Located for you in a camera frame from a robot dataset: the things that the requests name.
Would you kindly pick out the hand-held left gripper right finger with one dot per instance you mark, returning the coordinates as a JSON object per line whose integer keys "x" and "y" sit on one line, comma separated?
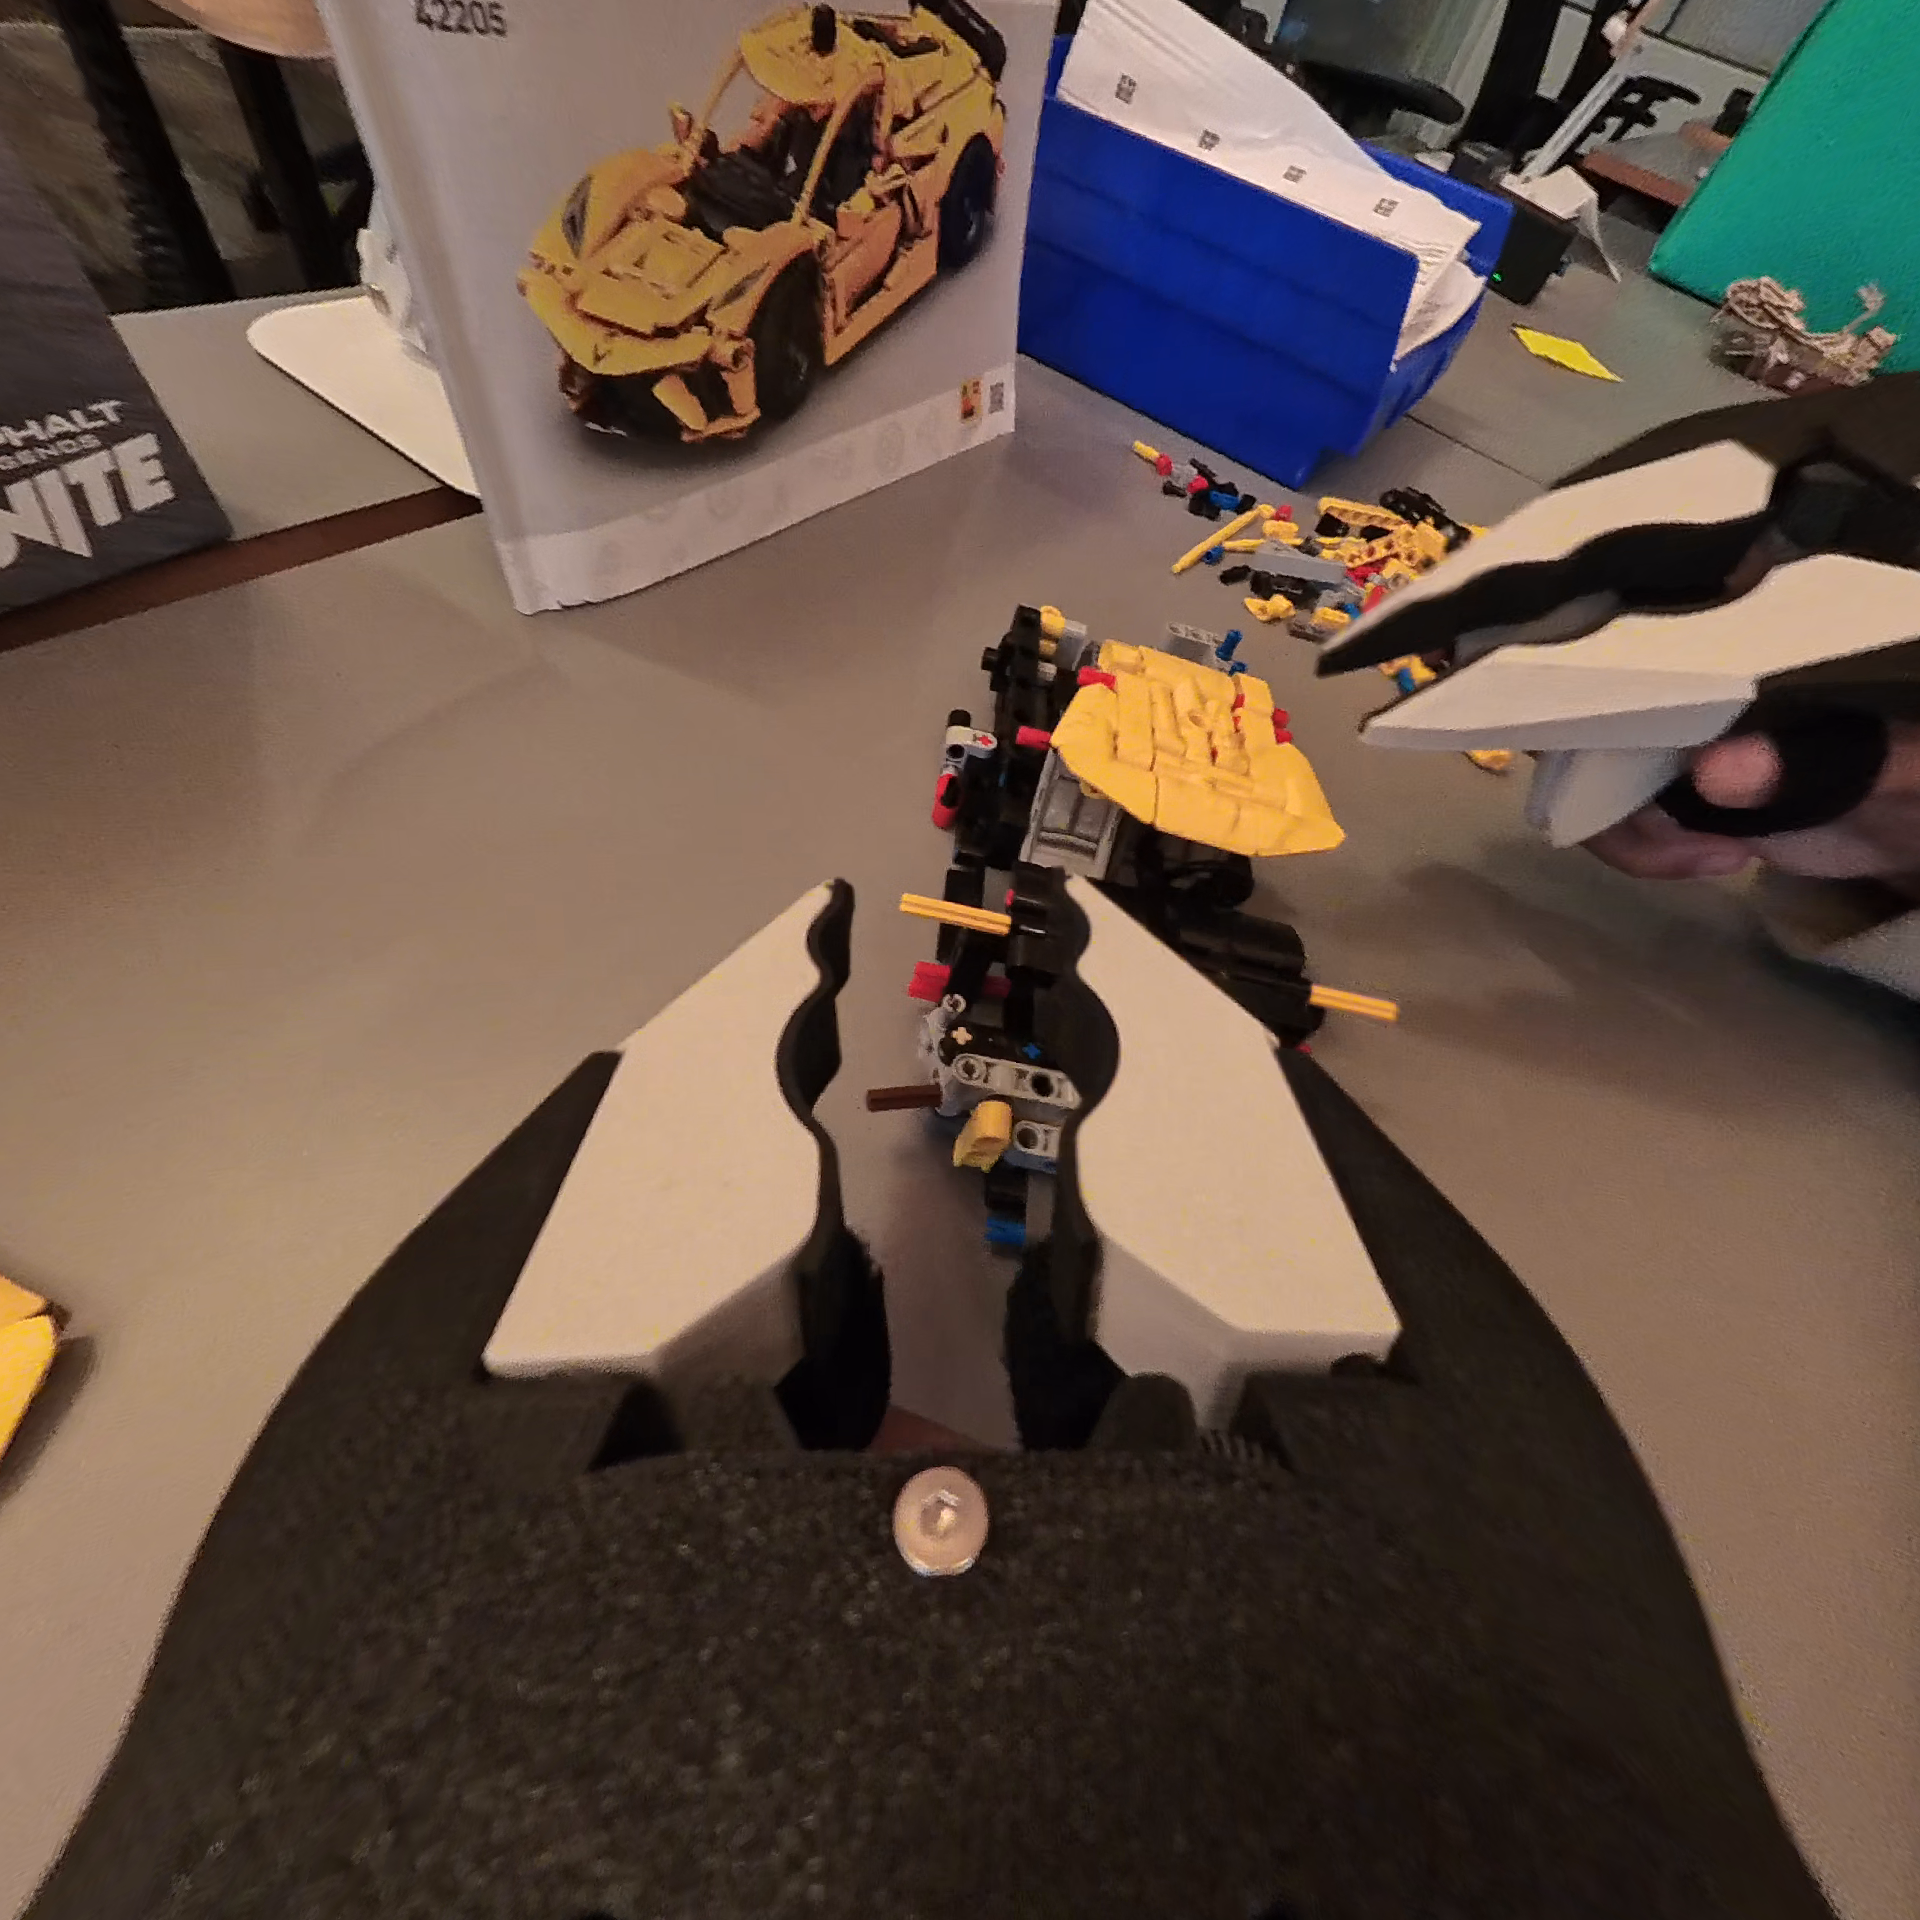
{"x": 1230, "y": 1201}

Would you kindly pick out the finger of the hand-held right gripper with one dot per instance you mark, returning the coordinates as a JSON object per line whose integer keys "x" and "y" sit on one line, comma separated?
{"x": 1590, "y": 510}
{"x": 1621, "y": 675}

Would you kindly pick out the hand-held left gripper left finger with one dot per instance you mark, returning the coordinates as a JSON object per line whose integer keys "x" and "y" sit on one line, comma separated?
{"x": 662, "y": 1185}

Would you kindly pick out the black brick car chassis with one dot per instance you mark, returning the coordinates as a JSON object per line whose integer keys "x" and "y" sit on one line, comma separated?
{"x": 1230, "y": 946}

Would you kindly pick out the pile of bricks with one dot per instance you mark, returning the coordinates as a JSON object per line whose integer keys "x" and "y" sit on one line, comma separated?
{"x": 1319, "y": 564}

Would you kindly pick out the yellow brick hood panel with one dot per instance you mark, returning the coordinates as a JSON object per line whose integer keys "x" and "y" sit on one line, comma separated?
{"x": 1200, "y": 750}

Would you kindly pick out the person's right forearm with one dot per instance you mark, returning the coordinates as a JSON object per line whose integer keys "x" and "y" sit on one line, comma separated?
{"x": 1862, "y": 954}

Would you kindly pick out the white desk lamp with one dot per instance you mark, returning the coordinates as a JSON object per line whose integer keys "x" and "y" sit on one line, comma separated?
{"x": 1559, "y": 195}

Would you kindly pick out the grey desk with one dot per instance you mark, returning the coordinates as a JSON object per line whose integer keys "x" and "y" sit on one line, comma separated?
{"x": 452, "y": 780}

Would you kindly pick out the person's right hand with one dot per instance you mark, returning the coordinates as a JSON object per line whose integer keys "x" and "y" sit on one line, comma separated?
{"x": 1800, "y": 874}

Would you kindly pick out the wooden puzzle model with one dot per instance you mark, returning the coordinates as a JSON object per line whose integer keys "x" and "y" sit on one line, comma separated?
{"x": 1800, "y": 339}

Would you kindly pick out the yellow paper sheet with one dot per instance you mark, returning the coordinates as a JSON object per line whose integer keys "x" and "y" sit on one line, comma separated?
{"x": 1570, "y": 354}

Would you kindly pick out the black box with green light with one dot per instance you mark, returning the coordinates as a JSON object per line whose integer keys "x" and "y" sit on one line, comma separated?
{"x": 1531, "y": 255}

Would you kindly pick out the teal fabric bin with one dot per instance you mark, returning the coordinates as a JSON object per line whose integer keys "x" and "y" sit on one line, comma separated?
{"x": 1800, "y": 181}

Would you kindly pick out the blue plastic bin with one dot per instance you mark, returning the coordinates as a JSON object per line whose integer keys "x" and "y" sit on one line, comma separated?
{"x": 1200, "y": 300}

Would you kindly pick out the black office chair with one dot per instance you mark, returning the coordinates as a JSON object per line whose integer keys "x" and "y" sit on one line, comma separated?
{"x": 1381, "y": 91}

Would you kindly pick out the white printed paper sheets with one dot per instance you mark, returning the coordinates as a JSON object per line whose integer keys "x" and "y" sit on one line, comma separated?
{"x": 1244, "y": 106}

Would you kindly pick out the flat yellow brick panel assembly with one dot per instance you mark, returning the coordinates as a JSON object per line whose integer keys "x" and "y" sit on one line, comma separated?
{"x": 24, "y": 1366}

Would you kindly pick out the instruction booklet with car picture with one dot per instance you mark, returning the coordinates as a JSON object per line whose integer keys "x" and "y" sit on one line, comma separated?
{"x": 600, "y": 495}

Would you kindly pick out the dark toy car box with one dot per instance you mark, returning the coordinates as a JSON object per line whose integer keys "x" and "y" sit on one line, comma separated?
{"x": 91, "y": 375}

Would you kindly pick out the white flat base plate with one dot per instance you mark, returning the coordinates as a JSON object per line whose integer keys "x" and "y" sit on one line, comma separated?
{"x": 359, "y": 389}

